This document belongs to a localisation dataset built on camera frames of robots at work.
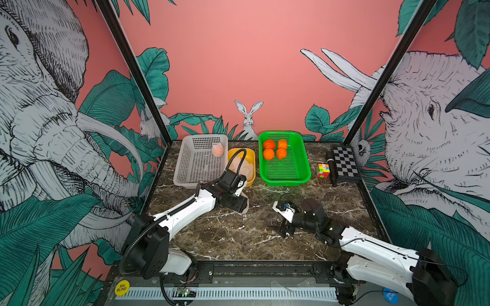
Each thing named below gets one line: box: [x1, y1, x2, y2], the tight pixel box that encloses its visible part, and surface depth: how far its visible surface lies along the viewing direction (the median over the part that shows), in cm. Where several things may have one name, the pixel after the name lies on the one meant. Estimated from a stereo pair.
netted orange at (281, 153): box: [276, 147, 287, 160], surface depth 110 cm
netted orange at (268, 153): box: [262, 147, 275, 161], surface depth 110 cm
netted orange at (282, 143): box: [278, 138, 288, 149], surface depth 117 cm
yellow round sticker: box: [114, 279, 131, 297], surface depth 71 cm
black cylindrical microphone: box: [326, 150, 337, 187], surface depth 107 cm
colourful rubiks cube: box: [317, 163, 331, 179], surface depth 105 cm
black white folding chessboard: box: [333, 145, 362, 182], surface depth 109 cm
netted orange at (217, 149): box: [211, 142, 224, 157], surface depth 110 cm
